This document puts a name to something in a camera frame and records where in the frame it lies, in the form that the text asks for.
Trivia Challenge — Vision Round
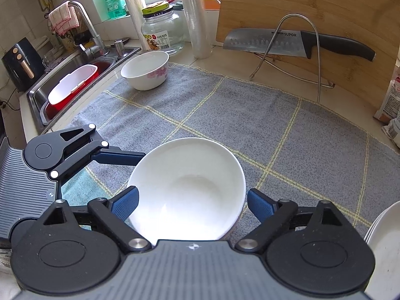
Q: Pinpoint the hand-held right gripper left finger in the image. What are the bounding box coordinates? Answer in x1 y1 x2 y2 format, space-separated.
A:
42 186 151 255

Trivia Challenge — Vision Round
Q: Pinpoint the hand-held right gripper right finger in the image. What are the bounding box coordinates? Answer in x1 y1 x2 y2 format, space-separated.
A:
235 188 347 252

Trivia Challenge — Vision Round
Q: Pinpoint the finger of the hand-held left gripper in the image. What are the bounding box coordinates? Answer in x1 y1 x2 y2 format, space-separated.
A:
47 123 147 179

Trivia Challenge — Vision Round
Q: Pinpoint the white bowl with pink flowers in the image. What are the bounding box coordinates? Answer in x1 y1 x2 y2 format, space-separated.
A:
120 50 170 91
126 137 246 241

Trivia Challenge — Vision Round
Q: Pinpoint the grey checked towel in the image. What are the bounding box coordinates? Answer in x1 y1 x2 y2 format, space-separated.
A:
61 62 385 241

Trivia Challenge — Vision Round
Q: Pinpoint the red and white plastic container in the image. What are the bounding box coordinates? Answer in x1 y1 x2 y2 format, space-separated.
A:
47 64 99 111

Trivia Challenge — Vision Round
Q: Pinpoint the steel sink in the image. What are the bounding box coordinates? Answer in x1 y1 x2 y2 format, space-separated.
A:
26 46 141 132

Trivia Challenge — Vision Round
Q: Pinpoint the black air fryer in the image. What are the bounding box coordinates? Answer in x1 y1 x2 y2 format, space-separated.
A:
1 37 44 92

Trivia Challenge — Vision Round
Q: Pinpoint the steel faucet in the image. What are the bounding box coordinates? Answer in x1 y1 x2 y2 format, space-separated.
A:
67 1 105 58

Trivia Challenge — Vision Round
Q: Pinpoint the glass jar with black lid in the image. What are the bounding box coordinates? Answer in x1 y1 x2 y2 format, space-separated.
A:
140 1 185 54

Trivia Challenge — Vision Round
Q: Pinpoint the white plastic bag roll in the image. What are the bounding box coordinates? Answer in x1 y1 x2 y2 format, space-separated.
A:
119 0 151 54

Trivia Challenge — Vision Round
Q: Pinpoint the pink dish cloth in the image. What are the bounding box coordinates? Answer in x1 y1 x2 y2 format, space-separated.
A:
48 1 77 35

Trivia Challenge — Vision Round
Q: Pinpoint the stack of clear plastic cups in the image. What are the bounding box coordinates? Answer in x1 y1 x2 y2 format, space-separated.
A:
176 0 213 59

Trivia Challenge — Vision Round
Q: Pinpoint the white snack bag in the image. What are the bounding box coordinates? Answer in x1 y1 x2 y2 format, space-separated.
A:
373 69 400 122

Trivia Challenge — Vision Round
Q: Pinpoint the bamboo cutting board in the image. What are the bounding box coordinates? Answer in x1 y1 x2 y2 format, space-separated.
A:
215 0 400 110

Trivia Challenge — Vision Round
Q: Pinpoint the wire knife rack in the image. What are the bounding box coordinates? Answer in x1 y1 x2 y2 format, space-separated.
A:
250 13 335 104

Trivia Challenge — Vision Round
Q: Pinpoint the black-handled kitchen knife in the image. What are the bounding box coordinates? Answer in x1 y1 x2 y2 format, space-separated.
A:
223 28 376 62

